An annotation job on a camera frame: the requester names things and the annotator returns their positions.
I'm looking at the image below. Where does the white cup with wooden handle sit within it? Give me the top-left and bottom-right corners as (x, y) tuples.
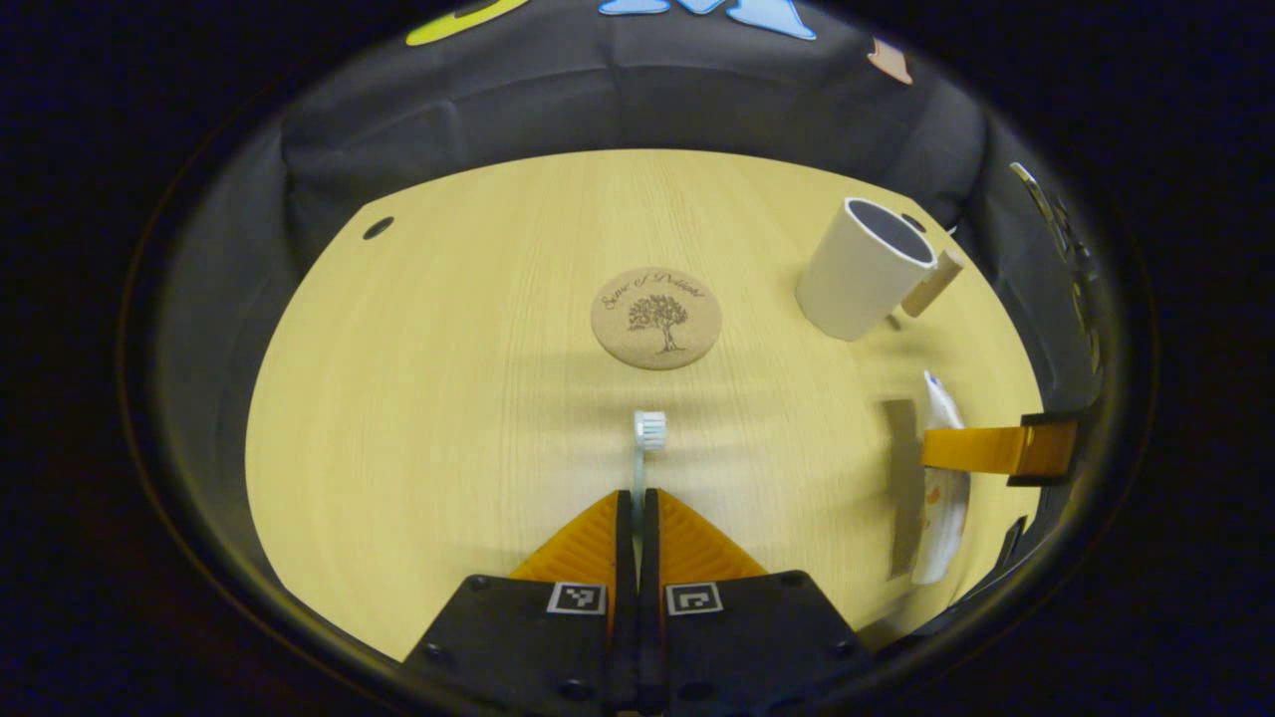
(795, 197), (965, 343)

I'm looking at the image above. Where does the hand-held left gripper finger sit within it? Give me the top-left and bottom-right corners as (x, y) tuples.
(637, 488), (878, 713)
(403, 488), (638, 713)

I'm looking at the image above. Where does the round cork coaster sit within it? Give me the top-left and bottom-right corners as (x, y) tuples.
(590, 267), (723, 371)

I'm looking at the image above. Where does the white toothbrush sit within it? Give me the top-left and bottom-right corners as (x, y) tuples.
(632, 410), (668, 501)

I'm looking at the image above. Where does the white toothpaste tube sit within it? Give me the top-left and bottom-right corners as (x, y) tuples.
(910, 370), (973, 587)

